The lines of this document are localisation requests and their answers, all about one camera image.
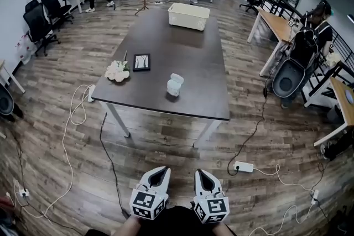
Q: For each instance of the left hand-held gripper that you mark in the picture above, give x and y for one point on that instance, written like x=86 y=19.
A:
x=143 y=200

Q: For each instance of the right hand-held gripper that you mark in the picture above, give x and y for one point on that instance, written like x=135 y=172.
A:
x=213 y=207

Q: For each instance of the clear cotton swab container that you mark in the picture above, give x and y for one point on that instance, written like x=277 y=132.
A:
x=173 y=89

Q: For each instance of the clear container lid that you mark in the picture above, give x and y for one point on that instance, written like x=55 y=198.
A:
x=177 y=78

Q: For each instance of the person's left forearm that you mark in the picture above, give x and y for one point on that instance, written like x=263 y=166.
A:
x=127 y=226

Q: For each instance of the person's right forearm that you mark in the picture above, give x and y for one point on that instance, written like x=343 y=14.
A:
x=221 y=230

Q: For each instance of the white power strip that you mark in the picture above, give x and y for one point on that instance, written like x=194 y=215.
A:
x=244 y=167
x=23 y=192
x=91 y=93
x=158 y=3

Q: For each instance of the person's black clothing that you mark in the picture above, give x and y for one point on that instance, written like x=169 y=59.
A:
x=177 y=221

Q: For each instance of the white flower bouquet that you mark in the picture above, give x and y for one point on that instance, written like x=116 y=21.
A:
x=117 y=71

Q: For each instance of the dark brown table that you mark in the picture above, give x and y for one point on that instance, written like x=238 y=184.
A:
x=179 y=49

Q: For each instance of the wooden desk white legs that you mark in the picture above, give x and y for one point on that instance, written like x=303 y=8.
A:
x=273 y=23
x=344 y=96
x=9 y=77

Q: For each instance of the white plastic basket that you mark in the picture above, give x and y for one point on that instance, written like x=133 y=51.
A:
x=188 y=17

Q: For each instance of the floral bag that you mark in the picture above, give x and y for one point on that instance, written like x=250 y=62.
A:
x=25 y=48

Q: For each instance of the black picture frame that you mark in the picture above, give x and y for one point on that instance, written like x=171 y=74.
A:
x=141 y=62

